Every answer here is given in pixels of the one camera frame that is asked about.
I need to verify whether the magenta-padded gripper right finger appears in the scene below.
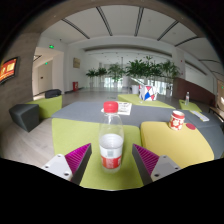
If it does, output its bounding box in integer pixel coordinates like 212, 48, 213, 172
131, 143, 183, 186

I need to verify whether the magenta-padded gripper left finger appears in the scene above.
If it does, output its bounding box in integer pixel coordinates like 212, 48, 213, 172
41, 142, 93, 186

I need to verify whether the clear red-capped water bottle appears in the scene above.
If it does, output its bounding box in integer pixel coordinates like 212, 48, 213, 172
98, 100, 125, 174

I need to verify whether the small clear water bottle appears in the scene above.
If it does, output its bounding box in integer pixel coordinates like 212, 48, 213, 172
184, 91, 191, 106

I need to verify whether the yellow upholstered seat block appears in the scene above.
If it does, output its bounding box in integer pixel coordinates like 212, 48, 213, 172
139, 120, 215, 169

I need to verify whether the green upholstered seat block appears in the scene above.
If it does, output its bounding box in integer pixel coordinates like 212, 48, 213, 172
178, 99, 203, 113
117, 93, 176, 110
51, 117, 144, 191

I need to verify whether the red and white patterned mug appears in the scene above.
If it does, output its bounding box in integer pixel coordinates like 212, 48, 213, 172
168, 109, 186, 131

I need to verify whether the grey upholstered seat block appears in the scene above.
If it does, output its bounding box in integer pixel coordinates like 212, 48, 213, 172
196, 123, 224, 160
51, 101, 178, 129
173, 108, 223, 132

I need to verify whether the dark grey ottoman cube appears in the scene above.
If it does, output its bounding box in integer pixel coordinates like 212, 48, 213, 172
8, 103, 41, 133

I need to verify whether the green ottoman cube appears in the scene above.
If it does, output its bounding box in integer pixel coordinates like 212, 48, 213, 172
26, 95, 63, 120

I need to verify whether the yellow and white booklet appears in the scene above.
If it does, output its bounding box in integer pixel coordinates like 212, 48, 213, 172
191, 109, 210, 122

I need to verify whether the white printed magazine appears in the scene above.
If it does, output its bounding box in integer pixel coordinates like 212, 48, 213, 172
100, 101, 133, 116

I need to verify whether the white red blue geometric cube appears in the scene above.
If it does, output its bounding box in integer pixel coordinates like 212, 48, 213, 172
138, 84, 158, 102

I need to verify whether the dark wooden bench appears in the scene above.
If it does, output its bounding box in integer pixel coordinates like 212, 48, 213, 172
208, 104, 224, 124

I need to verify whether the group of green potted plants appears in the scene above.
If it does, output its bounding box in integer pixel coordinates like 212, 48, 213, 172
85, 55, 181, 98

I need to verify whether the beige wall plaque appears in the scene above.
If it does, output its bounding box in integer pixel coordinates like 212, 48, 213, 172
72, 57, 81, 69

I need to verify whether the orange wall screen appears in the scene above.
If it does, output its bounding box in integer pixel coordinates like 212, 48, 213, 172
0, 56, 19, 85

